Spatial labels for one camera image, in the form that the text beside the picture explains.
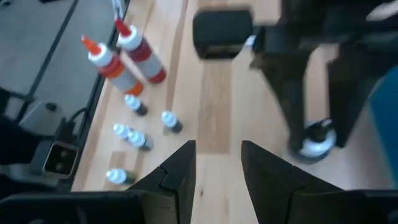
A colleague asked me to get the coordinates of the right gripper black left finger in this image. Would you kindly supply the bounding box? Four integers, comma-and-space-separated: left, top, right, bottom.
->
127, 140, 197, 224

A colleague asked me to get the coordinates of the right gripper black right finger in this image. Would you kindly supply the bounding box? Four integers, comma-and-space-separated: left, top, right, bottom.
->
241, 140, 343, 224

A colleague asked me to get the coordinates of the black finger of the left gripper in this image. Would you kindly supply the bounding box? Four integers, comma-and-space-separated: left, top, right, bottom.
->
273, 57, 307, 154
328, 46, 379, 149

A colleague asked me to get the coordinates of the large black food colouring bottle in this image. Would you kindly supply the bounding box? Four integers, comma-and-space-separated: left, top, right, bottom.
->
295, 118, 338, 163

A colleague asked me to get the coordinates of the small white-capped dropper bottle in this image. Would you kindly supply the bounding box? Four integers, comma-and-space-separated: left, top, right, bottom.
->
127, 129, 155, 152
160, 110, 183, 134
124, 94, 149, 117
105, 167, 137, 186

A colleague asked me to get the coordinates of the blue plastic tray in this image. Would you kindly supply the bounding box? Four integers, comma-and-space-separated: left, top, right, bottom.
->
368, 63, 398, 189

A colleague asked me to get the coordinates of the large red food colouring bottle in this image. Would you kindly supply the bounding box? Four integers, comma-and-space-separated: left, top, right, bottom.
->
113, 17, 168, 85

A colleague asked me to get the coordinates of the large orange food colouring bottle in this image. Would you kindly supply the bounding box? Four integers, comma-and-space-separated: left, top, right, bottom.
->
80, 34, 145, 96

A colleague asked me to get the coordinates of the small Sunset Yellow dropper bottle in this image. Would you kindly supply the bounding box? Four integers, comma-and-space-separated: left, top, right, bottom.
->
112, 123, 134, 141

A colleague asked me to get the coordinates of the grey metal plate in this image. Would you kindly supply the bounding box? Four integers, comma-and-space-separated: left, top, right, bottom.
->
17, 100, 68, 147

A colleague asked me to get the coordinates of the dark bulky object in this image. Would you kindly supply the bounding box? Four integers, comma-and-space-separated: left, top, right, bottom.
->
0, 88, 43, 200

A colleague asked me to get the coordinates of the black camera cable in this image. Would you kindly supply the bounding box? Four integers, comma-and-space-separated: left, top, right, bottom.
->
63, 106, 93, 144

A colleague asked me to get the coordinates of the black camera box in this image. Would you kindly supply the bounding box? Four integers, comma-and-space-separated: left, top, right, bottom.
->
42, 140, 80, 180

